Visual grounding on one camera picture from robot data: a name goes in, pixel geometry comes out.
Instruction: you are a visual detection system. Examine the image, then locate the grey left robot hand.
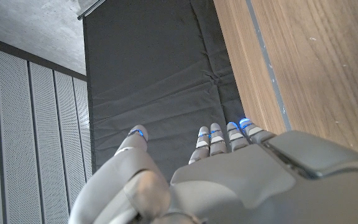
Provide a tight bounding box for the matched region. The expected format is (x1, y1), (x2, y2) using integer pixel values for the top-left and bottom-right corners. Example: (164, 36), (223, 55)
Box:
(68, 118), (358, 224)

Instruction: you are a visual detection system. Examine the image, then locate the wooden panel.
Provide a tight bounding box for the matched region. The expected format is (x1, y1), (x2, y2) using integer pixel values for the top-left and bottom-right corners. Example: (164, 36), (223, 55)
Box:
(246, 0), (292, 131)

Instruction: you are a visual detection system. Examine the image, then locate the black backdrop cloth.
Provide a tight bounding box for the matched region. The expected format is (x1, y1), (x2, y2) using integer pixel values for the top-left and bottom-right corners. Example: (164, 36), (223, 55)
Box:
(82, 0), (247, 183)

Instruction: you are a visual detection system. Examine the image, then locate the black backdrop stand pole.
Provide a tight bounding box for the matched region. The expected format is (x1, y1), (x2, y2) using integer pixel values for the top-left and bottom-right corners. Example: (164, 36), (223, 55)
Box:
(76, 0), (107, 21)

